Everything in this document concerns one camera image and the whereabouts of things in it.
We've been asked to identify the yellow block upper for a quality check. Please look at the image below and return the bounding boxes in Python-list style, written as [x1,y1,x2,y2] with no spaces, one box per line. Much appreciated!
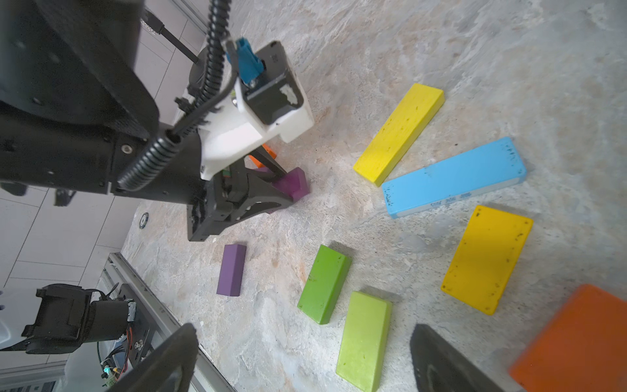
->
[354,83,445,187]

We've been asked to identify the purple block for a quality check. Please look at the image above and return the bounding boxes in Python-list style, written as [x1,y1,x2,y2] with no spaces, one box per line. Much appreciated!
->
[217,244,247,297]
[265,168,310,214]

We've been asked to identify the left camera cable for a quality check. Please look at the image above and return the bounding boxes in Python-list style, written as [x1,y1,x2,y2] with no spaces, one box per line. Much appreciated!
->
[116,0,236,192]

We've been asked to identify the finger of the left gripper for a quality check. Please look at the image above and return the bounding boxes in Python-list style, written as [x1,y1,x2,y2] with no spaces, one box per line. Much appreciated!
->
[248,144,287,179]
[215,171,294,228]

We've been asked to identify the aluminium rail frame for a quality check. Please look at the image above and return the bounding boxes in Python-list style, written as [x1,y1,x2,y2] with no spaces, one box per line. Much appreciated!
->
[99,253,234,391]

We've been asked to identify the light blue block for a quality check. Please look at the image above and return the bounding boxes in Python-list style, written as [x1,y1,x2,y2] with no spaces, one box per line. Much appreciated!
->
[382,137,527,219]

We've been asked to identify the lime green block right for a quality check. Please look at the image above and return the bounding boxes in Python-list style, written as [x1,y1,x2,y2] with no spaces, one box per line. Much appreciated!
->
[336,292,393,391]

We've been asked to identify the red orange block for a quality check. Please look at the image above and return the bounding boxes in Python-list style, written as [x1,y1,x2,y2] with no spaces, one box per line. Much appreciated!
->
[509,284,626,391]

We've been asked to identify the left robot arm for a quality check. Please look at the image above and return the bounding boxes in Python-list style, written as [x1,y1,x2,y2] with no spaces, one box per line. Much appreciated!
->
[1,1,294,242]

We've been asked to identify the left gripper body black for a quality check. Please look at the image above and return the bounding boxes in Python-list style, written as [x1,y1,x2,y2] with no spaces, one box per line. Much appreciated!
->
[111,133,245,242]

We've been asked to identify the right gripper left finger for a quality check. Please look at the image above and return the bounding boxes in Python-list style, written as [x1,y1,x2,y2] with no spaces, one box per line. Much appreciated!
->
[108,323,199,392]

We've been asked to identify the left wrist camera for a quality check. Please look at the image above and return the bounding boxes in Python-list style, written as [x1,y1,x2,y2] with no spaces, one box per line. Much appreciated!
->
[198,38,314,181]

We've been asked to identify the yellow block small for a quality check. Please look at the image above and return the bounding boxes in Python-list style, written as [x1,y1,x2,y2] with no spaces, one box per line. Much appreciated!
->
[441,205,534,315]

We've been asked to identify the left circuit board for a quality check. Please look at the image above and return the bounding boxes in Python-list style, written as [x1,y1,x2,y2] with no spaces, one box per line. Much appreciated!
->
[101,347,127,388]

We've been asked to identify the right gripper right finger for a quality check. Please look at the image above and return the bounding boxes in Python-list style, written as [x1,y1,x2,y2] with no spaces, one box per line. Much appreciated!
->
[409,323,502,392]

